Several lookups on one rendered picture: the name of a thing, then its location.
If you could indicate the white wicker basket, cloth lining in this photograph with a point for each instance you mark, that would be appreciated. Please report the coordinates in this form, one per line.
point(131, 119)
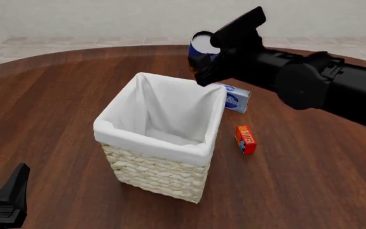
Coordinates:
point(157, 114)

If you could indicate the blue and white food box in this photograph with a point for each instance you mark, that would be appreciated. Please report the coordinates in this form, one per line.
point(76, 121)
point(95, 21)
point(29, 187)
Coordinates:
point(237, 100)

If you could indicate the red butter box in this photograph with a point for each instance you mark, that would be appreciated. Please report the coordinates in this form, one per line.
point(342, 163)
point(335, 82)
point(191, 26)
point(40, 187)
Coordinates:
point(247, 141)

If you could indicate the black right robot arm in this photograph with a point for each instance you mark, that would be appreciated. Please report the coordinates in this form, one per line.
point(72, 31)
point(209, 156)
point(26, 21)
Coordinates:
point(300, 88)

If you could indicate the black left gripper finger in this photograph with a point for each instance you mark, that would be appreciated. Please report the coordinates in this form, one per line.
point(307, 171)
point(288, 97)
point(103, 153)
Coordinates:
point(13, 188)

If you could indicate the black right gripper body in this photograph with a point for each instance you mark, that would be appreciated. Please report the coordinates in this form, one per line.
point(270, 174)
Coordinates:
point(216, 74)

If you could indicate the blue soup can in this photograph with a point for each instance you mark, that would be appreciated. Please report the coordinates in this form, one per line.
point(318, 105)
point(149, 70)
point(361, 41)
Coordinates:
point(202, 43)

